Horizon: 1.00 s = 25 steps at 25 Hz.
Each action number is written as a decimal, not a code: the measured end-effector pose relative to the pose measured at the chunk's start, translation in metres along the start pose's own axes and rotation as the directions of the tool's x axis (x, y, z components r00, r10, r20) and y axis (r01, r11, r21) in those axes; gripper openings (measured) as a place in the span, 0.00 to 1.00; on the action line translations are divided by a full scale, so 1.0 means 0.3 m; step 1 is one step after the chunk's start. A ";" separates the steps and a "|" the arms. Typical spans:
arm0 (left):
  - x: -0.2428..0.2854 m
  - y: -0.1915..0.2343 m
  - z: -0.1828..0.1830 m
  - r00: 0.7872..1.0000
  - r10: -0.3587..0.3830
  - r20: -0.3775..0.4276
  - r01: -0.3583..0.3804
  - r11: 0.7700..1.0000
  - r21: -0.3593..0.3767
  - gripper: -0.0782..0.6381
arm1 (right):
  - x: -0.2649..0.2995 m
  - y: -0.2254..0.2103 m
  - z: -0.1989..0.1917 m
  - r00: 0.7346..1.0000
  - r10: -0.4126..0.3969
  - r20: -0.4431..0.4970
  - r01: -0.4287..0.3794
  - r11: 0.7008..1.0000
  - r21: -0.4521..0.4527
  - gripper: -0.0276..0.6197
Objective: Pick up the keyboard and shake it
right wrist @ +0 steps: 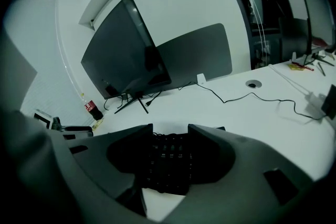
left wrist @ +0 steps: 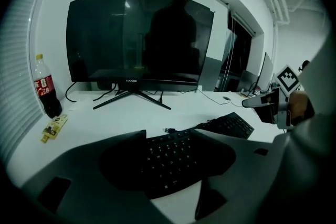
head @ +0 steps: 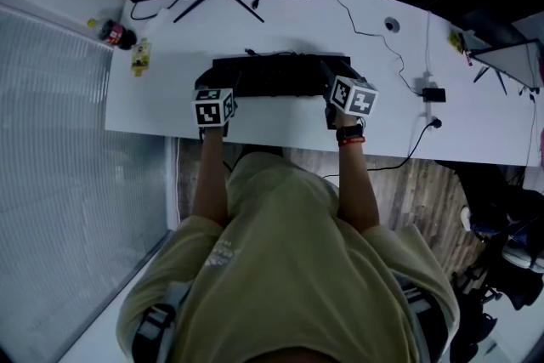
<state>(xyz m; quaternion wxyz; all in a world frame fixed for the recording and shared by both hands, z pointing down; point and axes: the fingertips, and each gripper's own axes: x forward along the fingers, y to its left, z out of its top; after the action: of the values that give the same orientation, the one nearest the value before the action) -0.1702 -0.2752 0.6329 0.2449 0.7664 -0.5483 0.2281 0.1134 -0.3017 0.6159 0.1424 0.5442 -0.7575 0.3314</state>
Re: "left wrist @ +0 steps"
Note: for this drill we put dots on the person's right hand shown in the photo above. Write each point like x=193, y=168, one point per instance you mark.
x=298, y=105

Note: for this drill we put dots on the person's right forearm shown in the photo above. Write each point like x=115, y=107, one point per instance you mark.
x=315, y=165

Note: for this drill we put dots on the black keyboard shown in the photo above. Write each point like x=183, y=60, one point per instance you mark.
x=170, y=162

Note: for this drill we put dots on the white slatted window blind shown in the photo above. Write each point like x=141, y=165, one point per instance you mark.
x=18, y=73

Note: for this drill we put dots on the cola bottle with yellow cap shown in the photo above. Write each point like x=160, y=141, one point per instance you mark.
x=47, y=91

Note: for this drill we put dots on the black curved monitor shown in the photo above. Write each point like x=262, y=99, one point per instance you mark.
x=136, y=39

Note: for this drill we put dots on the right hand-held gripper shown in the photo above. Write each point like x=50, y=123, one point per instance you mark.
x=287, y=78

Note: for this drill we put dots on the black monitor stand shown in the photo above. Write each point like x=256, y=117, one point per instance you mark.
x=131, y=95

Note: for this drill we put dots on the thin grey monitor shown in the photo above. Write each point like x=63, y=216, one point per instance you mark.
x=266, y=73

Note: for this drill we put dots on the yellow snack packet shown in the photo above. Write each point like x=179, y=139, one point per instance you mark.
x=55, y=126

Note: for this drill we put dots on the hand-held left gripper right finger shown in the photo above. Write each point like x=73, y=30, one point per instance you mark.
x=236, y=165

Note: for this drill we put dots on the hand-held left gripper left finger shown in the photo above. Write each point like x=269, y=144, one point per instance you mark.
x=78, y=162

